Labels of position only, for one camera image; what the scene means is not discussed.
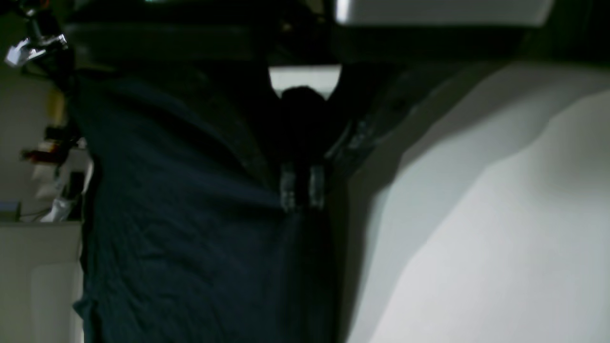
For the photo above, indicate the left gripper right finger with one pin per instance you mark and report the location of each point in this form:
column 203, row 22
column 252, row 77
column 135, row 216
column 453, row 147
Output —
column 317, row 187

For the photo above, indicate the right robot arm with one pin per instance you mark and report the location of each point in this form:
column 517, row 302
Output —
column 45, row 44

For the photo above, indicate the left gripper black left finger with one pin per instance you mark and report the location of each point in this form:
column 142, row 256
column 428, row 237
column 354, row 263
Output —
column 287, row 187

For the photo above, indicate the black T-shirt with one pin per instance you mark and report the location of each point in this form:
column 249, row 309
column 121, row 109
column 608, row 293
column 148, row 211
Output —
column 184, row 236

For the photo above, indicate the grey right bin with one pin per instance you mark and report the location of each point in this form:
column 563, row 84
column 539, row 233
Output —
column 40, row 280

